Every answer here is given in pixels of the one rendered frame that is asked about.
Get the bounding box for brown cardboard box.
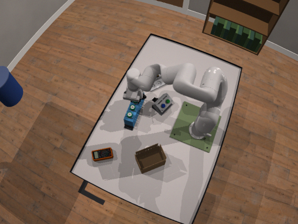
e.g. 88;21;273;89
135;143;167;174

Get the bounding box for grey panel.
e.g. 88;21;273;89
150;74;166;92

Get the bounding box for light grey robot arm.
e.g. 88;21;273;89
123;63;228;139

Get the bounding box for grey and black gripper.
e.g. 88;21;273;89
124;86;146;104

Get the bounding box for orange digital multimeter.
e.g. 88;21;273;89
91;148;113;161

